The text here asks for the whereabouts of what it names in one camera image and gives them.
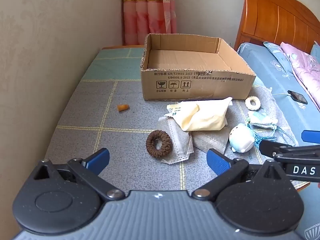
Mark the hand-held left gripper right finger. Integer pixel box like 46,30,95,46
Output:
192,149,290,202

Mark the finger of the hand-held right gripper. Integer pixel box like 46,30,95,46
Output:
259,140,320,165
301,130,320,143

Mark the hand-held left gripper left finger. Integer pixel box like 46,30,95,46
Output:
32,148,125,202

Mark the embroidered sachet with teal cord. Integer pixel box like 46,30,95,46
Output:
247,110,297,148

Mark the brown knitted hair scrunchie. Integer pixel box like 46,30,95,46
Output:
146,130,173,158

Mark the cardboard box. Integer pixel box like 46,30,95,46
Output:
139,33,257,102

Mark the grey face mask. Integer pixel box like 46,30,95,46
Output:
192,126,232,155

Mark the white round plush toy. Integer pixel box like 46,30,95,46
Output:
229,123,256,153

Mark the black smartphone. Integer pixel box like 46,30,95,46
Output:
287,90,308,105

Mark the white face mask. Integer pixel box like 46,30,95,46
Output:
157,117,194,165

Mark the cream cloth bag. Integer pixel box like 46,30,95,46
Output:
167,97,233,132

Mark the cream fluffy hair scrunchie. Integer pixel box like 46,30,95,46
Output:
245,96,261,110

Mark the grey green checked mat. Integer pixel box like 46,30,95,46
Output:
44,46,310,198

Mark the white printed paper packet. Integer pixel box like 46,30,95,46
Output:
164,104,191,121

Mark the blue floral bedsheet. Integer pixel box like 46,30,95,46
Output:
236,42,320,240

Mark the pink floral quilt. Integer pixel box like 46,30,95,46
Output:
280,42,320,110

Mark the light blue pillow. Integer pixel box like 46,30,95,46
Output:
310,41,320,63

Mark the blue floral pillow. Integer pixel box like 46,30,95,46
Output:
263,41,298,80

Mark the wooden bed headboard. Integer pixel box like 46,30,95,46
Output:
234,0,320,53

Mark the pink patterned curtain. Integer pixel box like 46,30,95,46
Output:
122,0,178,46

